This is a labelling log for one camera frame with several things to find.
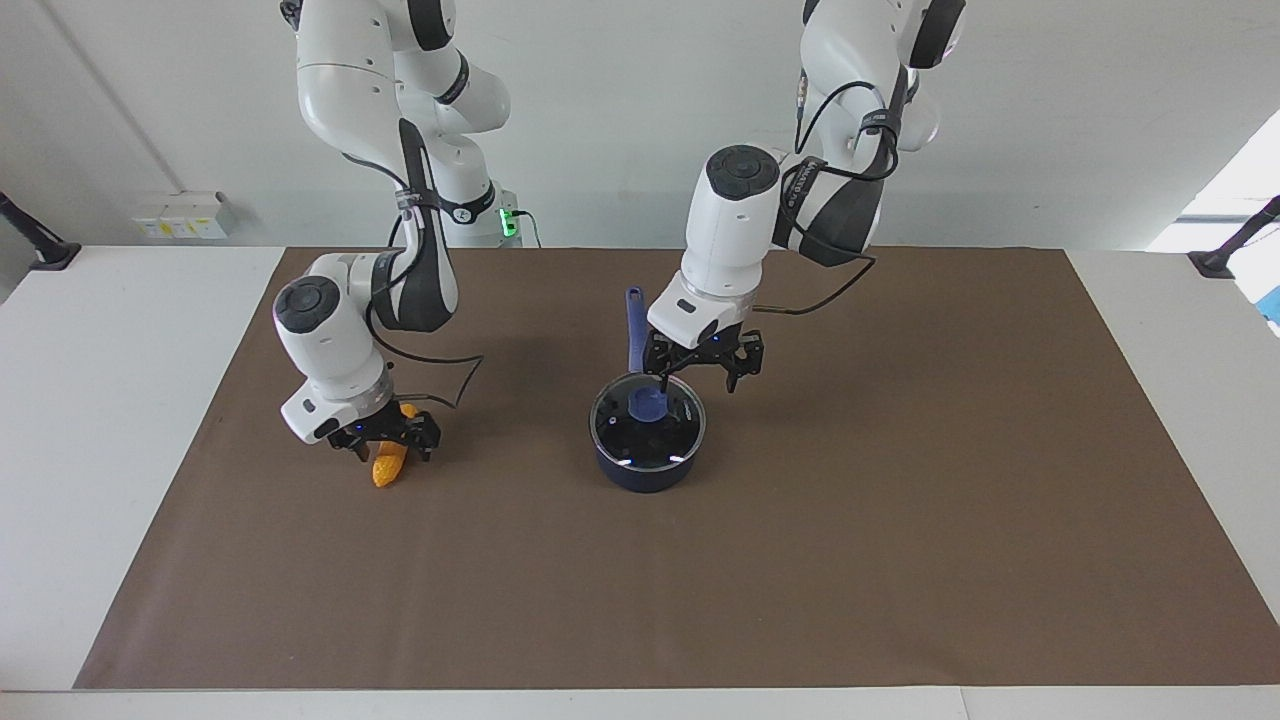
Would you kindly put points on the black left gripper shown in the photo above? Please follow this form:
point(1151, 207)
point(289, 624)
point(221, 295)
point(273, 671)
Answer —
point(705, 352)

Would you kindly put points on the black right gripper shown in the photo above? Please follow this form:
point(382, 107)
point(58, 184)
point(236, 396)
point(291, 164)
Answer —
point(375, 428)

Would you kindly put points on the yellow toy corn cob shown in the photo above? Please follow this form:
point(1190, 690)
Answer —
point(388, 470)

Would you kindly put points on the glass lid blue knob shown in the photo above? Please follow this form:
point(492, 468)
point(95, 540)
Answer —
point(648, 405)

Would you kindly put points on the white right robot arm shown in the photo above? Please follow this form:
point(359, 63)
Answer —
point(330, 340)

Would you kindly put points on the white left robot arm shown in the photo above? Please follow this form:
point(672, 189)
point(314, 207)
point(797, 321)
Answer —
point(730, 230)

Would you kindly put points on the brown table mat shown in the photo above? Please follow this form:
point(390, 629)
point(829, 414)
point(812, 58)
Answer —
point(800, 550)

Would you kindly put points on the black clamp stand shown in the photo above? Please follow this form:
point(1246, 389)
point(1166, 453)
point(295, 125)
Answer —
point(1215, 265)
point(50, 255)

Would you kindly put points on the light blue object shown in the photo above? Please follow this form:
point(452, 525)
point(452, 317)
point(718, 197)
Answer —
point(1273, 305)

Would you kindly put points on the white wall socket box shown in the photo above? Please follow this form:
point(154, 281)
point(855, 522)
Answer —
point(180, 220)

